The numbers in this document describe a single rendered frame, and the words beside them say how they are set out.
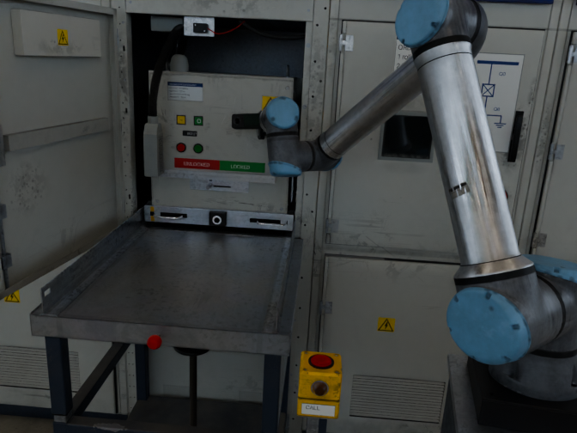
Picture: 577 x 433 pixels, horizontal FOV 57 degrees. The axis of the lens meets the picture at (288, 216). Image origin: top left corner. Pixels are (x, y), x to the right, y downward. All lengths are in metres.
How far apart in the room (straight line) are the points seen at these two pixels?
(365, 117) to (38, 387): 1.68
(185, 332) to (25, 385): 1.25
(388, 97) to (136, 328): 0.83
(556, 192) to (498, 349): 0.99
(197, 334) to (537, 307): 0.73
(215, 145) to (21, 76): 0.66
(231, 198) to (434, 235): 0.72
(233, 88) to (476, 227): 1.05
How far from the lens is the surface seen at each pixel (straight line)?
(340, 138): 1.48
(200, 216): 1.93
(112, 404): 2.34
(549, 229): 1.99
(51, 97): 1.65
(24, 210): 1.59
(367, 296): 1.94
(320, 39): 1.78
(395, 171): 1.81
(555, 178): 1.94
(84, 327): 1.37
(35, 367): 2.38
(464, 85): 1.10
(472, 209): 1.06
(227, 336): 1.28
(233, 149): 1.87
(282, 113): 1.47
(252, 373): 2.13
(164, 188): 1.95
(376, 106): 1.40
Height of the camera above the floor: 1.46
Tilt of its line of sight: 17 degrees down
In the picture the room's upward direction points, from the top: 3 degrees clockwise
